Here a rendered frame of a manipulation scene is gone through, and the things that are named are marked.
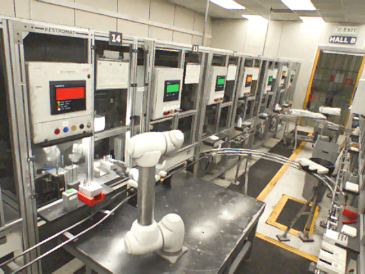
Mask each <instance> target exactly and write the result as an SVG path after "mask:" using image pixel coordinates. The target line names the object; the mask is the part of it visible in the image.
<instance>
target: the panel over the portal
mask: <svg viewBox="0 0 365 274"><path fill-rule="evenodd" d="M334 26H352V27H358V28H357V32H356V35H355V34H341V33H333V31H334ZM330 35H342V36H354V37H358V39H357V42H356V45H355V46H349V45H344V44H330V43H328V40H329V38H330ZM319 45H323V46H339V47H349V48H360V49H364V47H365V23H333V22H325V23H324V26H323V31H322V34H321V38H320V41H319Z"/></svg>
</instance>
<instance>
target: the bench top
mask: <svg viewBox="0 0 365 274"><path fill-rule="evenodd" d="M161 182H162V181H160V184H159V185H157V186H156V187H155V203H154V220H155V221H156V222H157V223H158V222H160V221H162V218H163V217H164V216H166V215H168V214H177V215H179V216H180V217H181V219H182V221H183V223H184V240H183V244H182V245H183V246H185V247H187V248H188V251H187V252H185V253H184V254H183V255H182V256H181V257H180V258H179V259H178V260H177V262H176V263H175V264H174V265H173V264H170V262H168V261H167V260H165V259H163V258H162V257H160V256H158V255H156V254H153V253H149V254H146V255H131V254H129V253H127V251H126V249H125V245H124V238H125V236H126V234H127V232H129V231H130V230H131V228H132V225H133V223H134V221H135V220H136V219H138V208H136V207H135V206H132V205H130V204H128V203H127V201H128V200H126V201H125V202H124V203H123V204H122V205H120V206H119V207H118V208H117V209H116V210H115V211H114V214H113V215H110V216H108V218H106V219H105V220H104V221H103V222H101V223H100V224H99V225H98V226H96V227H94V228H93V229H91V230H89V231H88V232H86V233H84V234H83V235H81V236H79V237H77V239H78V240H76V241H75V242H74V241H70V242H69V243H67V245H69V246H70V247H72V248H73V249H74V250H76V251H77V252H78V253H80V254H81V255H83V256H84V257H85V258H86V259H88V260H89V261H91V262H92V263H93V264H95V265H97V266H98V267H99V268H101V269H102V270H104V271H105V272H106V273H108V274H219V272H220V270H221V269H222V268H223V267H224V265H225V263H226V262H227V261H228V259H229V258H230V256H231V255H232V254H233V252H234V251H235V250H236V248H237V246H238V245H239V244H240V242H241V241H242V239H243V238H244V237H245V235H246V233H247V232H248V231H249V229H250V228H251V227H252V225H253V224H254V222H255V221H256V219H257V218H258V216H259V215H260V214H261V212H262V211H263V209H264V208H265V206H266V204H267V203H266V202H263V201H260V200H258V199H255V198H253V197H249V196H247V195H244V194H241V193H239V192H236V191H234V190H231V189H228V188H225V187H222V186H220V185H217V184H214V183H212V182H209V181H206V180H204V179H201V178H198V177H196V176H192V175H190V174H187V173H185V172H182V171H179V172H176V173H175V174H173V176H172V181H171V185H172V186H171V187H169V186H168V185H165V184H162V183H161ZM210 184H211V185H210ZM210 195H211V196H210ZM126 198H128V196H125V197H124V198H122V199H120V200H118V201H116V202H115V203H113V204H111V205H109V206H106V207H105V208H103V210H107V211H110V212H111V211H112V210H114V209H115V208H116V207H117V206H118V205H119V204H120V203H121V202H122V201H124V200H125V199H126ZM235 199H236V200H235ZM199 204H200V205H199ZM107 215H108V214H105V213H103V212H97V213H95V214H94V215H93V216H92V217H90V218H89V219H88V220H86V221H84V222H83V223H81V224H79V225H77V226H76V227H74V228H72V229H70V230H69V231H67V232H68V233H70V234H71V235H73V237H75V236H77V235H78V234H80V233H82V232H84V231H86V230H87V229H89V228H90V227H92V226H94V225H95V224H96V223H98V222H100V221H101V220H102V219H103V218H104V217H105V216H107Z"/></svg>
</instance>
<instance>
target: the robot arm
mask: <svg viewBox="0 0 365 274"><path fill-rule="evenodd" d="M183 141H184V136H183V133H182V132H181V131H178V130H173V131H170V132H147V133H143V134H138V135H136V136H133V137H132V138H131V139H130V140H129V141H128V144H127V150H128V153H129V155H130V156H131V157H132V158H135V159H136V163H137V164H138V165H139V166H138V169H135V168H131V167H128V166H127V162H123V161H120V160H117V161H112V160H111V161H109V162H110V163H113V164H115V165H116V164H117V165H118V166H120V167H121V168H122V169H123V170H118V169H113V171H115V172H116V174H117V175H119V176H121V177H123V178H124V179H125V178H127V177H129V178H130V179H132V180H134V181H136V182H137V183H138V219H136V220H135V221H134V223H133V225H132V228H131V230H130V231H129V232H127V234H126V236H125V238H124V245H125V249H126V251H127V253H129V254H131V255H146V254H149V253H153V254H156V255H158V256H160V257H162V258H163V259H165V260H167V261H168V262H170V264H173V265H174V264H175V263H176V262H177V260H178V259H179V258H180V257H181V256H182V255H183V254H184V253H185V252H187V251H188V248H187V247H185V246H183V240H184V223H183V221H182V219H181V217H180V216H179V215H177V214H168V215H166V216H164V217H163V218H162V221H160V222H158V223H157V222H156V221H155V220H154V203H155V187H156V175H157V174H159V173H160V172H161V171H162V170H163V168H164V167H165V165H166V160H167V159H168V158H169V157H171V156H173V155H174V154H175V153H176V152H177V151H178V150H179V149H180V148H181V147H182V145H183ZM124 165H125V166H124ZM122 173H123V174H122Z"/></svg>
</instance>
